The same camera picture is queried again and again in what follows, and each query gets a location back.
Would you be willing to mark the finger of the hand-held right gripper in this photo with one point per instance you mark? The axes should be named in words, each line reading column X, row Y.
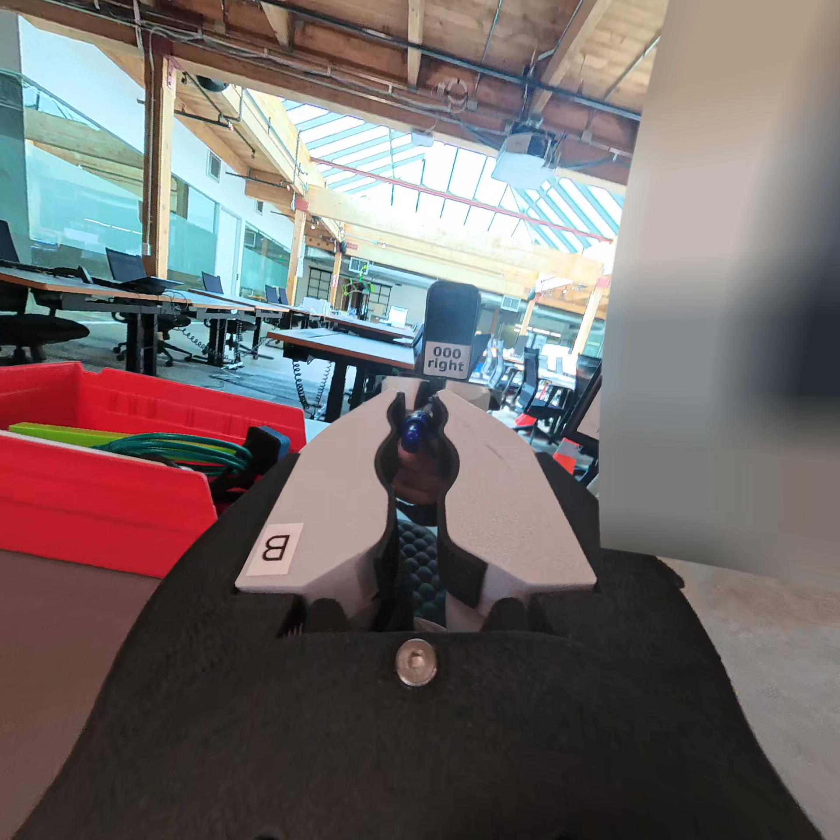
column 403, row 384
column 476, row 394

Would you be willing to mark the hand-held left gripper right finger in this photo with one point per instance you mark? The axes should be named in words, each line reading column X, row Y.
column 512, row 505

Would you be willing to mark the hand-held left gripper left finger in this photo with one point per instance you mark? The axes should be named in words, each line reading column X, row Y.
column 315, row 499

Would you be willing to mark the blue pen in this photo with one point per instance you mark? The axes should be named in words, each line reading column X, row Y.
column 413, row 431

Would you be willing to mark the person's right hand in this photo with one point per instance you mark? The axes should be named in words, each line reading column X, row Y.
column 420, row 482

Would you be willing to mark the wooden office desk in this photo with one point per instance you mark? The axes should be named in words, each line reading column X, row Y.
column 65, row 289
column 354, row 348
column 223, row 305

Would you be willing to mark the black office chair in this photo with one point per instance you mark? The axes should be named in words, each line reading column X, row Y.
column 211, row 283
column 541, row 394
column 33, row 328
column 157, row 334

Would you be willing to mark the black and blue block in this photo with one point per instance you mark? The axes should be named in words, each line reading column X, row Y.
column 270, row 443

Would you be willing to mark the black quilted chair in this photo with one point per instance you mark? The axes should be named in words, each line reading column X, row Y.
column 420, row 558

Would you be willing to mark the wooden pillar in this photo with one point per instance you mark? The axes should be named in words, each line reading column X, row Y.
column 159, row 184
column 298, row 256

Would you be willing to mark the red plastic bin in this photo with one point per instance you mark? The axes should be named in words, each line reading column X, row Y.
column 98, row 502

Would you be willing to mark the lime green flat box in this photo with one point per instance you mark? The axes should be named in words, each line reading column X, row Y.
column 59, row 430

